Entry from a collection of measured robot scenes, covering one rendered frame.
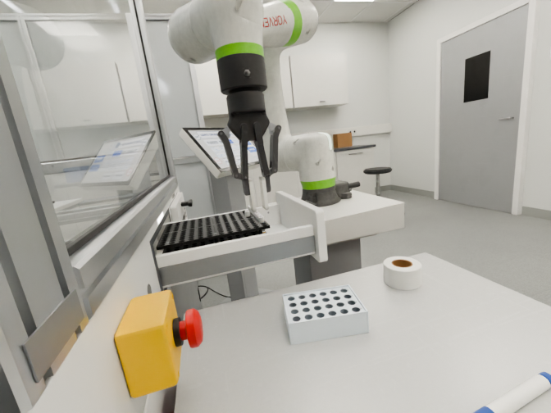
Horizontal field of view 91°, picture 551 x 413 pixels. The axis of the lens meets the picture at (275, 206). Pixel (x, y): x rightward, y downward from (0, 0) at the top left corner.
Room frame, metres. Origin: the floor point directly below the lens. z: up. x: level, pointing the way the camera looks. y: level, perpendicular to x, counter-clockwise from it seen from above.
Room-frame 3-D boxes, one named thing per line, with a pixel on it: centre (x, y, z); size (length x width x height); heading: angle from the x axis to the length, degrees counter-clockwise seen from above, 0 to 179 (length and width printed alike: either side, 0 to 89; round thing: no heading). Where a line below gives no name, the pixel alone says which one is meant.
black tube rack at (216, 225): (0.59, 0.15, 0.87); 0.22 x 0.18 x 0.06; 104
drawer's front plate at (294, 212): (0.64, -0.05, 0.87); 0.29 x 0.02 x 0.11; 14
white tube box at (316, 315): (0.40, -0.06, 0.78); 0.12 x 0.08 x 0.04; 93
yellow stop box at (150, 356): (0.25, 0.14, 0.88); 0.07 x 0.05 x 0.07; 14
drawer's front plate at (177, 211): (0.87, 0.32, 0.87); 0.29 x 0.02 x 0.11; 14
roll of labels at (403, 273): (0.50, -0.24, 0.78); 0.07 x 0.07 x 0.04
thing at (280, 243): (0.59, 0.15, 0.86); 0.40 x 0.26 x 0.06; 104
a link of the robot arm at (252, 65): (0.57, 0.03, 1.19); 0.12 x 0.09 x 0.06; 14
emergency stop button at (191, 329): (0.26, 0.11, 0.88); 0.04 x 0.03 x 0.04; 14
